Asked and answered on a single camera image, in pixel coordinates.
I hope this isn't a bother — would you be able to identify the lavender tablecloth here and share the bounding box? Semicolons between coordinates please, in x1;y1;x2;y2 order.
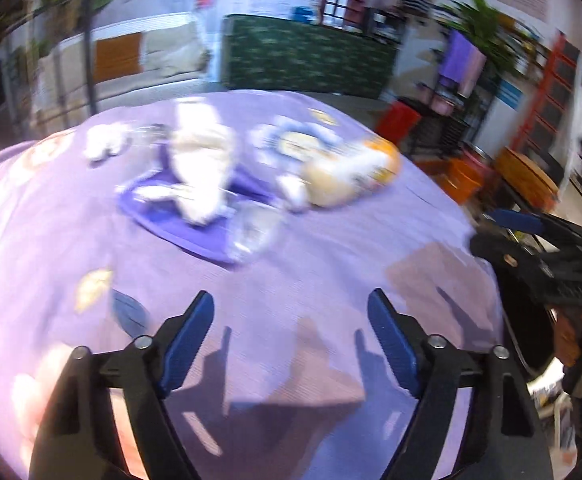
0;91;502;479

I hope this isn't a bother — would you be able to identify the person's right hand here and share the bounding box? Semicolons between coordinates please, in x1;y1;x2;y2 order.
553;309;582;367

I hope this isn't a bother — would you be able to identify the black trash bin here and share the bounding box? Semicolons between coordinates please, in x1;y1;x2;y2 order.
502;304;554;382

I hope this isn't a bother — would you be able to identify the pink hanging towel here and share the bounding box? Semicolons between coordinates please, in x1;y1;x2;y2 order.
458;47;487;98

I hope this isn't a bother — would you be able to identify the clear plastic wrapper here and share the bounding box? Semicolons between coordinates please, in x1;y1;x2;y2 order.
226;200;285;263

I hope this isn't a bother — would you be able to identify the green patterned counter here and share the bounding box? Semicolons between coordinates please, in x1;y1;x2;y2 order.
219;14;398;99

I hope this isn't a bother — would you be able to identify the white paper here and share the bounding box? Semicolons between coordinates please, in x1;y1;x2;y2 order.
133;98;238;226

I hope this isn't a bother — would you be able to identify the red ladder shelf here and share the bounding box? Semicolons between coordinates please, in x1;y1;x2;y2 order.
510;31;582;156

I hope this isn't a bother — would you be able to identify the green potted plant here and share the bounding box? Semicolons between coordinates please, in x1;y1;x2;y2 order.
440;0;524;75

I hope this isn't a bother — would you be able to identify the purple hanging towel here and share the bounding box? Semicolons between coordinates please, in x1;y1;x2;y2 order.
438;29;474;84

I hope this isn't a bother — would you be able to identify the orange plastic bucket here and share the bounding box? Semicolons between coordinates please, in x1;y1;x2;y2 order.
438;158;490;205

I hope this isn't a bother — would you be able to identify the purple flat bag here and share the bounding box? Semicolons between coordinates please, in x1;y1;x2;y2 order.
119;165;287;266

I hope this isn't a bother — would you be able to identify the orange white snack bag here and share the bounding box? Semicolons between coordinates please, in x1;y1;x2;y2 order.
276;136;401;211

